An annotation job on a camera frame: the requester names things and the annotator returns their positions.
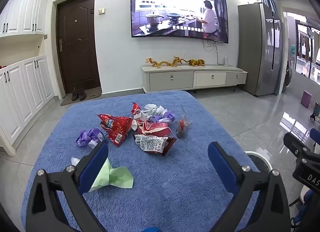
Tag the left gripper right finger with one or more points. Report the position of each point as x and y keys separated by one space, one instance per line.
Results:
x=271 y=210

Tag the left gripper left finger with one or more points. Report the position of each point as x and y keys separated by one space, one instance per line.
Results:
x=44 y=210

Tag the green paper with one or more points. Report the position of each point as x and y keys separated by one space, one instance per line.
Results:
x=119 y=177

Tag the pink red snack bag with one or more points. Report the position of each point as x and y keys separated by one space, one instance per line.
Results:
x=153 y=129

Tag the white tissue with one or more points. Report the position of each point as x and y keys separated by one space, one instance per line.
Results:
x=74 y=161

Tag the white round trash bin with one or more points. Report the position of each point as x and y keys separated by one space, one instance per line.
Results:
x=260 y=162

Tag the purple stool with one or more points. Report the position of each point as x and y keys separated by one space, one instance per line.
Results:
x=306 y=99

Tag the blue fluffy blanket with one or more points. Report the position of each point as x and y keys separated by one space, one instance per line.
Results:
x=180 y=191

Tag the clear red candy wrapper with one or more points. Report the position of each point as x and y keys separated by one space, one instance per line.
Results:
x=183 y=124

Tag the brown door mat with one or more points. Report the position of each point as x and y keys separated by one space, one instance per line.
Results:
x=91 y=94

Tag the pair of dark shoes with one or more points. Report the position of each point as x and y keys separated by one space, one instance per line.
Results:
x=78 y=94

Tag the white lower cabinets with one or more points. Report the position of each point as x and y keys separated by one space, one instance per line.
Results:
x=25 y=89

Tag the white cabinets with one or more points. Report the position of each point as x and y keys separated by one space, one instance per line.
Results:
x=23 y=17
x=25 y=89

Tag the dark red barcode wrapper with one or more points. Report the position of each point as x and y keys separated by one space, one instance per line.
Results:
x=154 y=144

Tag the small red foil wrapper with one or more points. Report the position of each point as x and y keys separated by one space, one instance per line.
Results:
x=136 y=111

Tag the grey refrigerator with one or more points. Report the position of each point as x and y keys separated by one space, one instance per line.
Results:
x=260 y=48

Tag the purple white crumpled wrapper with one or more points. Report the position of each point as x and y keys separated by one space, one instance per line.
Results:
x=158 y=114

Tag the golden tiger figurine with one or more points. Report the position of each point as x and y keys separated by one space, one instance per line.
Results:
x=194 y=62

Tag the golden dragon figurine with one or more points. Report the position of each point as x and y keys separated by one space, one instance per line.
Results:
x=174 y=63

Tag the white tv cabinet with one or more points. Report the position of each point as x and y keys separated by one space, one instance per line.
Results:
x=191 y=77

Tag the dark brown door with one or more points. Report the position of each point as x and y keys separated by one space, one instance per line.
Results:
x=75 y=41

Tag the white upper cabinets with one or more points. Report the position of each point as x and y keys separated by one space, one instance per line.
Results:
x=23 y=17

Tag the light switch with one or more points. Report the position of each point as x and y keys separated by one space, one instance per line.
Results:
x=101 y=11

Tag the wall mounted television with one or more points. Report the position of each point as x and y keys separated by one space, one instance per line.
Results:
x=204 y=19

